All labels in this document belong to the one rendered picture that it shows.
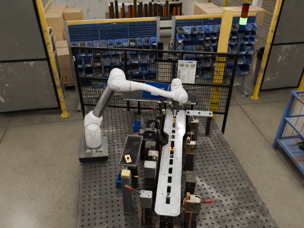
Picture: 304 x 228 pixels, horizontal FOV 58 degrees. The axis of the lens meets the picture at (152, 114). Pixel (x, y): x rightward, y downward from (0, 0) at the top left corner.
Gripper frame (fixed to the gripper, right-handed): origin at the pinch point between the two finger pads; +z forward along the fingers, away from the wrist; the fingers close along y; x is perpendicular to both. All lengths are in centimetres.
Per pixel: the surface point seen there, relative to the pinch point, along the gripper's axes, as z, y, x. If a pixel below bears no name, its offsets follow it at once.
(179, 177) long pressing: 6, 8, -81
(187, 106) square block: 4.4, 12.8, 23.6
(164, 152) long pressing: 7, -7, -53
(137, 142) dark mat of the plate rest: -10, -30, -60
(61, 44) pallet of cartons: 33, -238, 269
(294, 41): 1, 191, 240
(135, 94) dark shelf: 4, -49, 42
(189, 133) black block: 7.7, 16.2, -20.7
